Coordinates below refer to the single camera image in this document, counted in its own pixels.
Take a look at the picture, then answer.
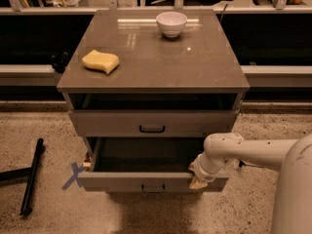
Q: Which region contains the grey drawer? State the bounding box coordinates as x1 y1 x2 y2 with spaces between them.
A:
77 136 230 194
69 110 238 137

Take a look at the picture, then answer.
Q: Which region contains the grey drawer cabinet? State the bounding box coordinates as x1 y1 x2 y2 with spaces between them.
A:
57 9 251 194

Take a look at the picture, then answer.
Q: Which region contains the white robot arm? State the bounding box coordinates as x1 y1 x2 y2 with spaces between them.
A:
189 133 312 234

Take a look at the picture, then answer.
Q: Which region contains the black clamp on rail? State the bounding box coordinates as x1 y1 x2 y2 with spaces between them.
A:
51 52 69 73

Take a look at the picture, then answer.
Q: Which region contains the grey top drawer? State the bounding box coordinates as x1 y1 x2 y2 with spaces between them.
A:
69 110 238 137

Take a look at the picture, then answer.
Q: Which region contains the white ceramic bowl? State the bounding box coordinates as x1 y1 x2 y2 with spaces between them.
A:
156 12 187 38

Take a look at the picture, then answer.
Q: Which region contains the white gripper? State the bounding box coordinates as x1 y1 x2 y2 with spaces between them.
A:
188 153 231 190

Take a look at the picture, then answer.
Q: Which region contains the blue tape cross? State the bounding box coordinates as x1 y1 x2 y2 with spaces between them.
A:
61 162 84 190

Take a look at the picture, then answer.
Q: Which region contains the black metal stand left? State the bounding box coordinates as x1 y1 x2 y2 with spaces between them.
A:
0 138 45 217

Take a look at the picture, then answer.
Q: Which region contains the yellow sponge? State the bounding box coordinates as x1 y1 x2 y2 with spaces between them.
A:
82 50 120 74

